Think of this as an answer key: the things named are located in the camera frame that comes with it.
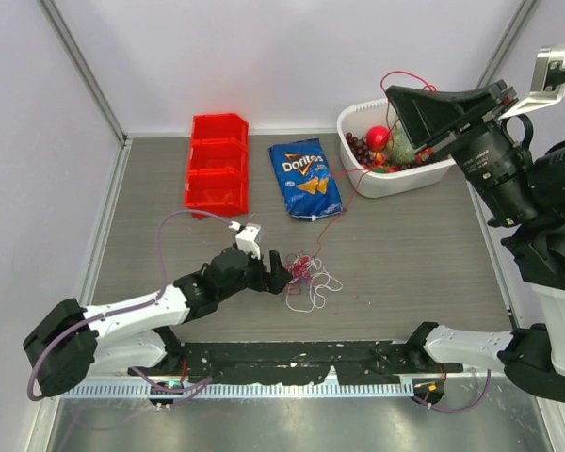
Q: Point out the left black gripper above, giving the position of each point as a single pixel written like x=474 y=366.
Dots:
x=274 y=281

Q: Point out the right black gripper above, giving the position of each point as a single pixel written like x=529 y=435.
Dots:
x=426 y=116

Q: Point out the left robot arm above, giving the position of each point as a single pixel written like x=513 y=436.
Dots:
x=74 y=340

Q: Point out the green melon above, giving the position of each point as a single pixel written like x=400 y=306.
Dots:
x=400 y=151

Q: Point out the red apple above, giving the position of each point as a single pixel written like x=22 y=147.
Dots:
x=378 y=137

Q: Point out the dark red grape bunch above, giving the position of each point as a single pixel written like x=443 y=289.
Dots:
x=360 y=150

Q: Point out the white plastic basket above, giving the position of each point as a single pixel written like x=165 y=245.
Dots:
x=358 y=119

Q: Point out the blue Doritos chip bag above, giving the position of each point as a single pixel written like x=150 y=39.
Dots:
x=304 y=176

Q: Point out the red plastic bin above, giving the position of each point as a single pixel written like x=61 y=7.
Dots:
x=217 y=172

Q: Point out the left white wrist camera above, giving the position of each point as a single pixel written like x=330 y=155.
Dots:
x=248 y=238

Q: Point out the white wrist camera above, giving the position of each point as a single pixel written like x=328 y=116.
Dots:
x=248 y=238
x=548 y=82

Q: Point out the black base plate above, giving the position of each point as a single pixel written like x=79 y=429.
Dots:
x=297 y=363

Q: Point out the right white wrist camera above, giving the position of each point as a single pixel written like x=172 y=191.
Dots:
x=548 y=82

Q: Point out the right aluminium frame post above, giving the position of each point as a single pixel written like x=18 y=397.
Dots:
x=516 y=26

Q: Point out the aluminium frame post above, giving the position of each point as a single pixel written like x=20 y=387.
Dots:
x=516 y=26
x=64 y=34

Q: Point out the slotted cable duct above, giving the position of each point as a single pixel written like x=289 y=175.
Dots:
x=329 y=388

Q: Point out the left aluminium frame post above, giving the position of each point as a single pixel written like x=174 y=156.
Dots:
x=64 y=34

